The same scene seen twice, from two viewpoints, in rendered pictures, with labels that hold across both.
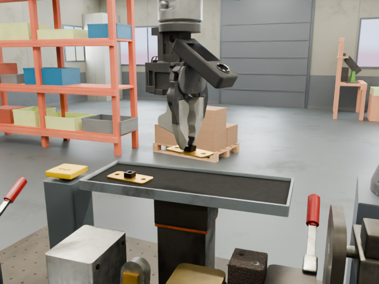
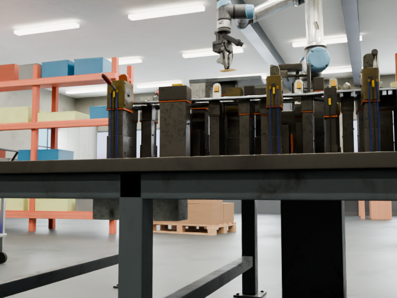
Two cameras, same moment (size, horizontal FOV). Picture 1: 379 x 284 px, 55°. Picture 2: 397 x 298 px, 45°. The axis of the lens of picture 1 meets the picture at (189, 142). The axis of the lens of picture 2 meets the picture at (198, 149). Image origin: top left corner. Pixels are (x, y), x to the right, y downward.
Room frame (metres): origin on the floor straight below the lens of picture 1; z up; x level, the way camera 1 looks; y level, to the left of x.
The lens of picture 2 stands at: (-1.78, 0.33, 0.61)
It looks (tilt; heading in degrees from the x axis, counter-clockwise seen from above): 5 degrees up; 356
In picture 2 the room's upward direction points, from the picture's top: straight up
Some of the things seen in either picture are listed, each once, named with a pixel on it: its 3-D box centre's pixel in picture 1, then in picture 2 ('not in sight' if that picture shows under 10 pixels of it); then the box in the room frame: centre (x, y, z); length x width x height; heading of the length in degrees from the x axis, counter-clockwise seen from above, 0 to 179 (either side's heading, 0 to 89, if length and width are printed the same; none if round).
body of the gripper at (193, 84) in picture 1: (176, 61); (223, 41); (0.65, 0.02, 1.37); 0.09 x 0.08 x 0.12; 51
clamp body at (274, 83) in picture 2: not in sight; (275, 121); (0.04, -0.10, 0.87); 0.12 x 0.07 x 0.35; 161
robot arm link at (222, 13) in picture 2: not in sight; (224, 11); (0.64, 0.01, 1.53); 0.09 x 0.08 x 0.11; 84
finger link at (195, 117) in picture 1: (186, 120); (225, 62); (0.66, 0.01, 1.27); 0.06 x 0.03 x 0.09; 51
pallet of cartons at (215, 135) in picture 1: (195, 128); (192, 207); (5.26, -0.10, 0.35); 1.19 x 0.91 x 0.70; 67
